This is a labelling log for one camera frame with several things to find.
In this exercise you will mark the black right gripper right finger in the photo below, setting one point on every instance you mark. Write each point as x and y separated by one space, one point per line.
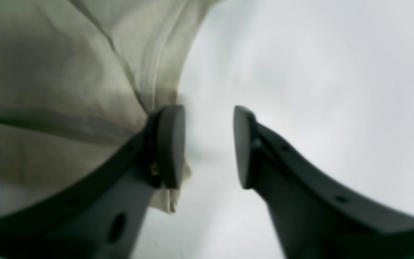
314 216

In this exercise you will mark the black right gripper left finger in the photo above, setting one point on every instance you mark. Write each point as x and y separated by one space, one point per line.
100 216

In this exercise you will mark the beige t-shirt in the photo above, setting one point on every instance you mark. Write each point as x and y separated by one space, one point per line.
78 78

